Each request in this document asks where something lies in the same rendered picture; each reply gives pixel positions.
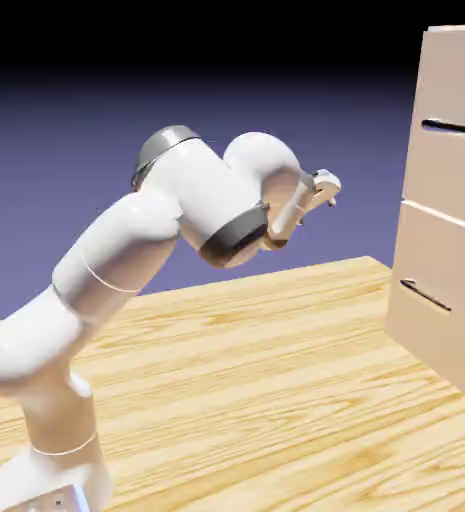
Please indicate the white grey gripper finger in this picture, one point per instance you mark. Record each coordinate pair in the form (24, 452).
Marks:
(332, 203)

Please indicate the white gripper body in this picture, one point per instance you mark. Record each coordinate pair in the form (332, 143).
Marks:
(328, 184)

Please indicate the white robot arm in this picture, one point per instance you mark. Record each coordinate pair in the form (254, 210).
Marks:
(200, 192)

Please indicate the light wood cabinet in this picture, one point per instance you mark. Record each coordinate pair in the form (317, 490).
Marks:
(436, 248)

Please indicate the tall light wood drawer front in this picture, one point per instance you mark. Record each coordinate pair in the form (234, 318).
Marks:
(448, 172)

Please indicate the short light wood drawer front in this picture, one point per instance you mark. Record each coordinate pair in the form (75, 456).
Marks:
(424, 320)

